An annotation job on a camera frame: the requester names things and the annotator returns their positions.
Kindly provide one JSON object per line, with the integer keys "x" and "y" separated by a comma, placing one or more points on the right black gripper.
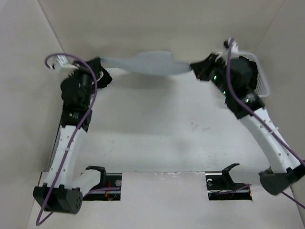
{"x": 201, "y": 68}

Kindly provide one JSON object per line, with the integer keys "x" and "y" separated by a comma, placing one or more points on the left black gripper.
{"x": 82, "y": 69}

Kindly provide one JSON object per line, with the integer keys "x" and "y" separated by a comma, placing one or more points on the grey tank top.
{"x": 160, "y": 63}

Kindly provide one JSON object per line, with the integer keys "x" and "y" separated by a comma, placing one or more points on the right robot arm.
{"x": 237, "y": 80}

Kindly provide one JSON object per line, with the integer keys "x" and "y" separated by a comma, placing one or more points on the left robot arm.
{"x": 61, "y": 192}

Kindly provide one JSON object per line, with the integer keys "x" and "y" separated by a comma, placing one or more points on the white plastic laundry basket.
{"x": 262, "y": 88}

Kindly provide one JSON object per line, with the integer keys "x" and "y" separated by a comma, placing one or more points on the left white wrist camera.
{"x": 61, "y": 65}

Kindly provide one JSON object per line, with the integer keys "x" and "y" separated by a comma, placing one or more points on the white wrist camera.
{"x": 227, "y": 45}
{"x": 61, "y": 65}

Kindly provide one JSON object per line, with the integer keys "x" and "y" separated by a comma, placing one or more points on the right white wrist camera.
{"x": 227, "y": 45}

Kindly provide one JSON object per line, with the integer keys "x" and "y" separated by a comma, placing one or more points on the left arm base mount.
{"x": 109, "y": 189}

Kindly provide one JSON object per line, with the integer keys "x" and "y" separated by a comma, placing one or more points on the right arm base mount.
{"x": 221, "y": 187}

